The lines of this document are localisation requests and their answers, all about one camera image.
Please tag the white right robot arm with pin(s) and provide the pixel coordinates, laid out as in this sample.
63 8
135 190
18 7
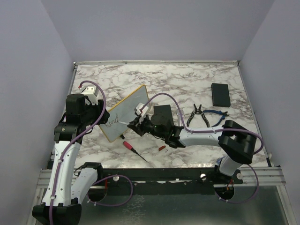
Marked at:
237 142

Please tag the black handled pliers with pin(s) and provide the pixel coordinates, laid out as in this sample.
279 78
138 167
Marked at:
197 111

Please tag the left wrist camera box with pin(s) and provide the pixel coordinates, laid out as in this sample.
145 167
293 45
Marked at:
91 92

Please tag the yellow framed whiteboard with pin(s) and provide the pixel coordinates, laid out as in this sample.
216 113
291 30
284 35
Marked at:
123 111

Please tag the red handled screwdriver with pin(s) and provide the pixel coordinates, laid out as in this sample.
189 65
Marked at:
129 147

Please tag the black flat rectangular pad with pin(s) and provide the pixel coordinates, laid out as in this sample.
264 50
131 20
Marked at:
164 111

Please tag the silver open-end wrench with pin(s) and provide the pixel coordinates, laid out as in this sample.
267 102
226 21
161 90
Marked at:
179 120

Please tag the black rectangular box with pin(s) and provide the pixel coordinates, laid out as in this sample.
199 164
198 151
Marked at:
220 95

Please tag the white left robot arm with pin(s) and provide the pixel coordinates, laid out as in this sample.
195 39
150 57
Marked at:
62 202

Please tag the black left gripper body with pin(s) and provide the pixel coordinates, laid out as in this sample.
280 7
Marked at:
93 112

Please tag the black front mounting rail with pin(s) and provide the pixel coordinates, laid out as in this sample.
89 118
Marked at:
155 181

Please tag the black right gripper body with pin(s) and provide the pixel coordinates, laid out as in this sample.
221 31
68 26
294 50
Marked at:
146 125

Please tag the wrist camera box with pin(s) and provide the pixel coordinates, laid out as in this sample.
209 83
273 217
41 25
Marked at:
141 111
91 92

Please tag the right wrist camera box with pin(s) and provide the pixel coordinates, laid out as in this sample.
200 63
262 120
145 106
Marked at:
141 111

